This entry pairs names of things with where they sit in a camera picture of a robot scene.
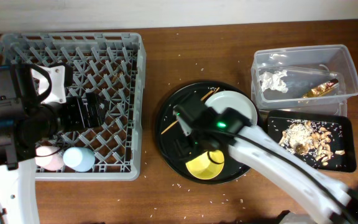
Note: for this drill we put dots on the pile of food scraps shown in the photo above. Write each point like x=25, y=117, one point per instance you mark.
x=313, y=140

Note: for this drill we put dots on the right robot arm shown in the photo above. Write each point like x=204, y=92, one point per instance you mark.
x=326, y=200

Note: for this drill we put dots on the round black tray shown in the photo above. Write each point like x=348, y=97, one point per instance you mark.
x=169, y=102

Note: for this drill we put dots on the white tissue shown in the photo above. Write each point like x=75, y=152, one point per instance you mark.
x=273, y=81

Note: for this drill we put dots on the pink cup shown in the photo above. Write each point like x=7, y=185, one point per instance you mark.
x=49, y=158

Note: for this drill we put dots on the grey plate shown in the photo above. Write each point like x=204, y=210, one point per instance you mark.
x=235, y=100

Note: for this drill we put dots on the black rectangular tray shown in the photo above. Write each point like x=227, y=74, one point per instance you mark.
x=277, y=121

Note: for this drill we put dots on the clear plastic bin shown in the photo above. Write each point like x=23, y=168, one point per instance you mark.
x=307, y=67

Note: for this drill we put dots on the grey dishwasher rack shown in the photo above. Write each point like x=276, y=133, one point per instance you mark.
x=111, y=65

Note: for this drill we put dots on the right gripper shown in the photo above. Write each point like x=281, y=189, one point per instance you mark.
x=184, y=149

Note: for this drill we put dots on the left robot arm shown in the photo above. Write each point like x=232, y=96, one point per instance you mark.
x=34, y=106

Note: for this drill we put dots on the gold snack wrapper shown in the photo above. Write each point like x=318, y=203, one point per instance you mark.
x=322, y=89

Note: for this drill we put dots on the blue cup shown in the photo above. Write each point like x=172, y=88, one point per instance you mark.
x=80, y=159

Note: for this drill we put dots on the yellow bowl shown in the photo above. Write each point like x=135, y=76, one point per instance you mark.
x=206, y=166

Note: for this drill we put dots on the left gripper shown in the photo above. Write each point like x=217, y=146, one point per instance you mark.
x=81, y=120

